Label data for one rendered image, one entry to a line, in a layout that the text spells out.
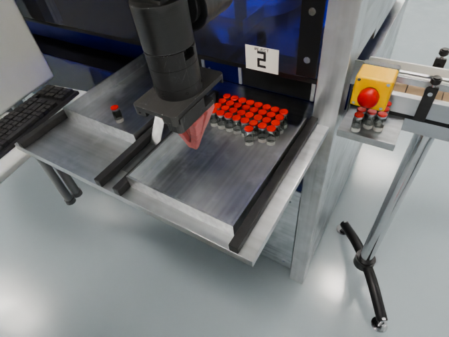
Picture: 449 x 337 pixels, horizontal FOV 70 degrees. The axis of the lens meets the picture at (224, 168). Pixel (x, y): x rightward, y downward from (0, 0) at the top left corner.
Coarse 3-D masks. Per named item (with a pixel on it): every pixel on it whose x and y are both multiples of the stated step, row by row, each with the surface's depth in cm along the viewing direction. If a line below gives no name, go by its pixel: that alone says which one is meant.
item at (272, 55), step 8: (248, 48) 74; (256, 48) 73; (264, 48) 72; (248, 56) 76; (256, 56) 75; (272, 56) 72; (248, 64) 77; (256, 64) 76; (264, 64) 75; (272, 64) 74; (272, 72) 75
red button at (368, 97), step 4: (368, 88) 64; (372, 88) 64; (360, 92) 65; (364, 92) 64; (368, 92) 63; (372, 92) 63; (376, 92) 63; (360, 96) 64; (364, 96) 64; (368, 96) 63; (372, 96) 63; (376, 96) 63; (360, 100) 65; (364, 100) 64; (368, 100) 64; (372, 100) 63; (376, 100) 63; (360, 104) 65; (364, 104) 65; (368, 104) 64; (372, 104) 64
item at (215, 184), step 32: (288, 128) 78; (160, 160) 74; (192, 160) 73; (224, 160) 72; (256, 160) 71; (160, 192) 63; (192, 192) 67; (224, 192) 66; (256, 192) 61; (224, 224) 57
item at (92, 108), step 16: (128, 64) 101; (144, 64) 107; (112, 80) 98; (128, 80) 100; (144, 80) 99; (80, 96) 90; (96, 96) 94; (112, 96) 95; (128, 96) 94; (80, 112) 90; (96, 112) 90; (128, 112) 88; (96, 128) 84; (112, 128) 80; (128, 128) 83; (144, 128) 79
